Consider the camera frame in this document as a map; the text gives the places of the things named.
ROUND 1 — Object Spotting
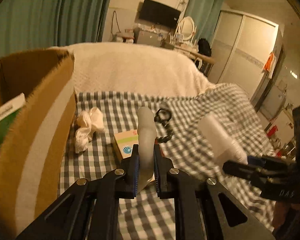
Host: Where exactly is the translucent white comb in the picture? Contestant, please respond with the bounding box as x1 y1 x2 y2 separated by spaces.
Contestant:
137 107 157 193

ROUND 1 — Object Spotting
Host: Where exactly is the white bottle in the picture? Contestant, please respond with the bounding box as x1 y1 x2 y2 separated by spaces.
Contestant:
198 112 248 168

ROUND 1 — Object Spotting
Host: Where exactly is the small pink green box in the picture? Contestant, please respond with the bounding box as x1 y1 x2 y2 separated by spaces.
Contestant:
112 129 139 161

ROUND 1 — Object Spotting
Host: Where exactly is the checkered bed sheet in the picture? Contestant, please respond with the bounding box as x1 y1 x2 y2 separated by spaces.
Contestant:
58 84 275 231

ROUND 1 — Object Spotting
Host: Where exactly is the crumpled white tissue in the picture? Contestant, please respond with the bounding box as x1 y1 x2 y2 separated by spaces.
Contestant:
75 107 104 154

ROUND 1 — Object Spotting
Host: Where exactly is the cream knitted blanket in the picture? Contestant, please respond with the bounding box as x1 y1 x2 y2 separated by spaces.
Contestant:
63 42 216 97

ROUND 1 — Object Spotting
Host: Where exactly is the cardboard box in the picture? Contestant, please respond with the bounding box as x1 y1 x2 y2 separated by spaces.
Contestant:
0 48 76 239

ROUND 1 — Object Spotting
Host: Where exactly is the orange hanging cloth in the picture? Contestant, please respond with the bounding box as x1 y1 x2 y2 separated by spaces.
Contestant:
263 52 275 73

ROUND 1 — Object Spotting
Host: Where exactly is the wooden dressing table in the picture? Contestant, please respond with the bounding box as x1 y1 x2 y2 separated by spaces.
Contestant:
161 41 215 69

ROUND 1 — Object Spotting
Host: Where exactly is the white wardrobe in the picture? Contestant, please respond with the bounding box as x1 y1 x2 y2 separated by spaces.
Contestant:
207 10 279 99

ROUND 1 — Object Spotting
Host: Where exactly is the grey cabinet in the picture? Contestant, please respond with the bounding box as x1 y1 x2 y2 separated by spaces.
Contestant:
133 27 164 47

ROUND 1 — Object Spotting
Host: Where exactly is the black bag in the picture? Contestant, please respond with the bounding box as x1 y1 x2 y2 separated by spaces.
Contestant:
197 38 212 57

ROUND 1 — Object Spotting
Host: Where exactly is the green white box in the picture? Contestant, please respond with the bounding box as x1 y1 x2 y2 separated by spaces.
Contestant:
0 93 26 145

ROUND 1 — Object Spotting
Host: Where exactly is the white oval mirror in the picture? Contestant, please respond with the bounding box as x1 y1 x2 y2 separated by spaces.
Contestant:
175 16 196 42

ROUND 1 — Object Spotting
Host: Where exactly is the black television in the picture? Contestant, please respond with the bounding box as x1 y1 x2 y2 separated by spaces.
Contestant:
139 0 181 29

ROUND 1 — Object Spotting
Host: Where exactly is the green curtain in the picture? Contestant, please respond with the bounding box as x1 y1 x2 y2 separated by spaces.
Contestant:
0 0 110 58
184 0 224 43

